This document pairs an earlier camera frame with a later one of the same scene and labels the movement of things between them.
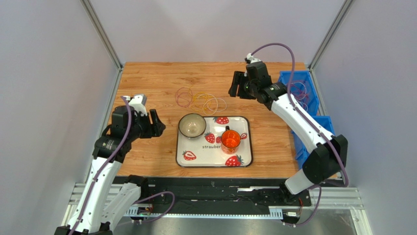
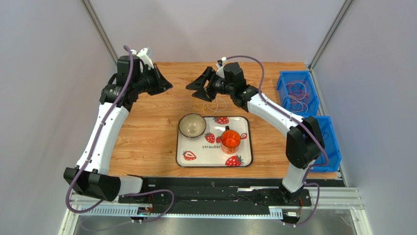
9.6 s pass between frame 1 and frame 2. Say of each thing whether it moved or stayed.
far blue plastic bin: stayed
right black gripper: moved
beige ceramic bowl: stayed
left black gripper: moved
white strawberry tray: stayed
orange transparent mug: stayed
